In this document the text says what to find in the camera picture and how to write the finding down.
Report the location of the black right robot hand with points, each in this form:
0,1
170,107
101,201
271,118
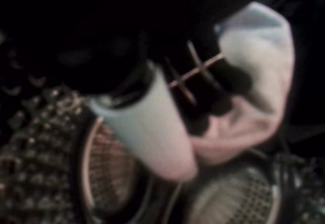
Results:
101,18

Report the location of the light grey garment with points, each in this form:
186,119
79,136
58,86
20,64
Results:
266,56

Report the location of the dark grey washing machine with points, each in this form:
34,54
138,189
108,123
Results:
45,158

